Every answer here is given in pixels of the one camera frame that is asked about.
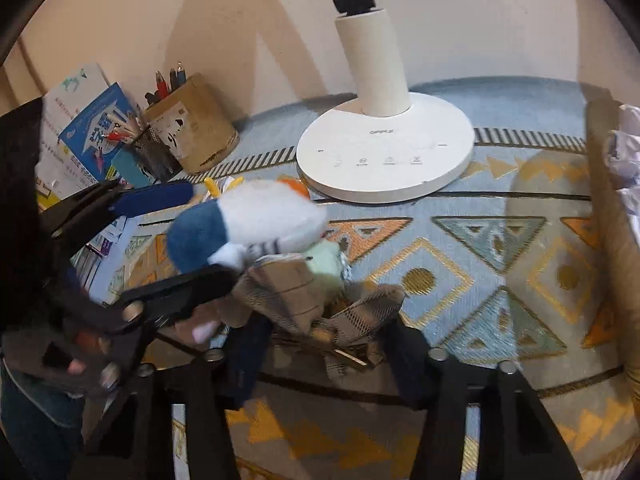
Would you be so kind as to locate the patterned blue and gold mat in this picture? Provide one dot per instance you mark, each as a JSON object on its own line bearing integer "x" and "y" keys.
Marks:
{"x": 450, "y": 270}

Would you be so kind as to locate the blue and white plush toy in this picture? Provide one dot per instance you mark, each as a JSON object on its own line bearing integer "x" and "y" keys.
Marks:
{"x": 260, "y": 215}

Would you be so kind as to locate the black mesh pen holder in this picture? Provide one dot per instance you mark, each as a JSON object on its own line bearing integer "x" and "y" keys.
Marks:
{"x": 155, "y": 152}

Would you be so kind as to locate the brown waste bin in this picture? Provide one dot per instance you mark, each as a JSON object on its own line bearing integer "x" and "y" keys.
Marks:
{"x": 607, "y": 240}

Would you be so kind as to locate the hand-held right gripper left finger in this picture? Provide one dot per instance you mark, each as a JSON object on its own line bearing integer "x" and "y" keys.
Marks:
{"x": 245, "y": 365}

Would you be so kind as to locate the person's blue trousers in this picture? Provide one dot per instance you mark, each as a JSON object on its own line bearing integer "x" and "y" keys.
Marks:
{"x": 30, "y": 420}

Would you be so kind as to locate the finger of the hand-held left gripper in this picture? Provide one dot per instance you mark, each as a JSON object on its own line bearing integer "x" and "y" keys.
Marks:
{"x": 155, "y": 197}
{"x": 190, "y": 285}

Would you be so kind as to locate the white desk lamp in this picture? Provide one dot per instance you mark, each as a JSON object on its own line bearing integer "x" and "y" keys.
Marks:
{"x": 385, "y": 155}

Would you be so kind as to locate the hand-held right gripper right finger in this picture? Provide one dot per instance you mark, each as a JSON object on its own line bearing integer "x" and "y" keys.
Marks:
{"x": 407, "y": 365}

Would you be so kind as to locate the bunch of pencils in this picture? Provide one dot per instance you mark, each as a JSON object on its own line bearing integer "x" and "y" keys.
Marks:
{"x": 127, "y": 130}

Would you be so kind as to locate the row of books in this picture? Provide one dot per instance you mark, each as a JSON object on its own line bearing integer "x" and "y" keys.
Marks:
{"x": 85, "y": 130}

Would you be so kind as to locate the pale plush doll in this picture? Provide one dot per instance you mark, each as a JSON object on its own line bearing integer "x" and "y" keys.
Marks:
{"x": 295, "y": 290}

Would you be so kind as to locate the white paper ball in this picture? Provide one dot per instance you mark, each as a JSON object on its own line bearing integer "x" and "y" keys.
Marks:
{"x": 622, "y": 157}
{"x": 630, "y": 120}
{"x": 632, "y": 205}

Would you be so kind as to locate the brown cylindrical pen holder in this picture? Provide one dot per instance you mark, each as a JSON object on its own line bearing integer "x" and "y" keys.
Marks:
{"x": 205, "y": 125}

